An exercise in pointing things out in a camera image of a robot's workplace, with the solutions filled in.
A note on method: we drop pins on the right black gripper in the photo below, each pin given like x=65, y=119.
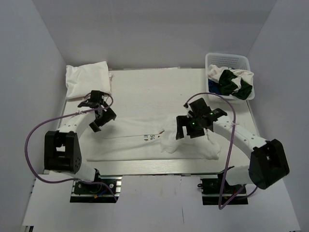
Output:
x=182, y=121

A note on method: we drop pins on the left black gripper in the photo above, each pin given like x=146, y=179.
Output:
x=109, y=115

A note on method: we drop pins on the white graphic t shirt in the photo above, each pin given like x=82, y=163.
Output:
x=145, y=138

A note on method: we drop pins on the dark green white t shirt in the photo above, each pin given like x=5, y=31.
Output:
x=233, y=82

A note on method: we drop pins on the white plastic laundry basket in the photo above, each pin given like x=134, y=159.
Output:
x=230, y=61

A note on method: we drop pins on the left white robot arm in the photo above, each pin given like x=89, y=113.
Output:
x=62, y=152

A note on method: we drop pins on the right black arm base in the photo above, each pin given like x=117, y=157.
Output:
x=209, y=186

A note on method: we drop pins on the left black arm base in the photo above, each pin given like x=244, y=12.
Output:
x=98, y=193

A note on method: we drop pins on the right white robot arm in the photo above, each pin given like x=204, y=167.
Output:
x=268, y=163

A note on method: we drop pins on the blue t shirt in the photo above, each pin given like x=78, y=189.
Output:
x=214, y=87

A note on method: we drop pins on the folded white t shirt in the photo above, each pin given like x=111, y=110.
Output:
x=83, y=79

